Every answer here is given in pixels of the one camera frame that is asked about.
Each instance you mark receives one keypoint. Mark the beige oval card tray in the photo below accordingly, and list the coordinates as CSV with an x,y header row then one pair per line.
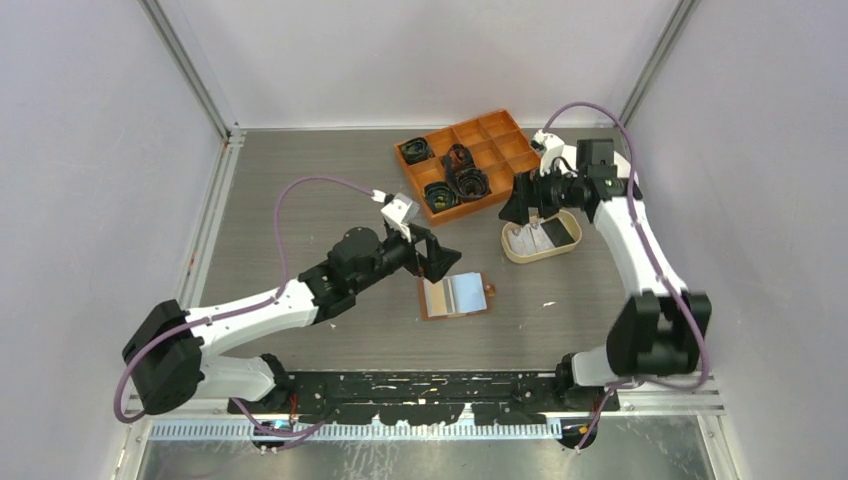
x,y
566,217

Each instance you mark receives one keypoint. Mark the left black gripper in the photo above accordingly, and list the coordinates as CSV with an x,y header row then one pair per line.
x,y
438,258

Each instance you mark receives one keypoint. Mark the brown leather card holder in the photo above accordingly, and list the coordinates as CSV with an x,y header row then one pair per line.
x,y
472,290

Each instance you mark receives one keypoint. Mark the rolled dark belt bottom-left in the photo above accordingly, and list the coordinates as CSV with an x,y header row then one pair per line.
x,y
440,196

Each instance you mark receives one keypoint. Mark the aluminium frame rail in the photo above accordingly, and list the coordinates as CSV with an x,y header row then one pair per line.
x,y
650,399

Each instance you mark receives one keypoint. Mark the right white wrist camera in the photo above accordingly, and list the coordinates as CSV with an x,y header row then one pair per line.
x,y
549,147

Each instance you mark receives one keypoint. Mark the orange wooden divider tray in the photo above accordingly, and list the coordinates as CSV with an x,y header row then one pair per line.
x,y
499,148

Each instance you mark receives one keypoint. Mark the rolled dark belt top-left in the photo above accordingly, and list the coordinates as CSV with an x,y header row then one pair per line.
x,y
415,150

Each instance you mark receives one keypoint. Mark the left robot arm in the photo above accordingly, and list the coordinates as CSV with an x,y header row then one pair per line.
x,y
178,354

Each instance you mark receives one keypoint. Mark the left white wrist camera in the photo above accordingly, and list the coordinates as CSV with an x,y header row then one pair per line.
x,y
397,210

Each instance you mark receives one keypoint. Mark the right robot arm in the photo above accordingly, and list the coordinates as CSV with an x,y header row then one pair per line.
x,y
660,331

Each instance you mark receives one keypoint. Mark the white card in tray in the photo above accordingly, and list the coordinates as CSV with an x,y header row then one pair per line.
x,y
528,240

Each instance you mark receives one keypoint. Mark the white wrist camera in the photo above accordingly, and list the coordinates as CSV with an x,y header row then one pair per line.
x,y
397,210
549,147

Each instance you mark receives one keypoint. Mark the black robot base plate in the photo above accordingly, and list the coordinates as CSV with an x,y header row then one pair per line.
x,y
436,399

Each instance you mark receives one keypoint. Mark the white bucket hat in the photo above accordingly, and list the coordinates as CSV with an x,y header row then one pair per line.
x,y
623,167

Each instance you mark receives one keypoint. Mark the rolled dark belt centre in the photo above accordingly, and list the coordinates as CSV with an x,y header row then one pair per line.
x,y
461,173

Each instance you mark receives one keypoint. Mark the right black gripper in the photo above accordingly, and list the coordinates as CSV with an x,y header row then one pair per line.
x,y
517,209

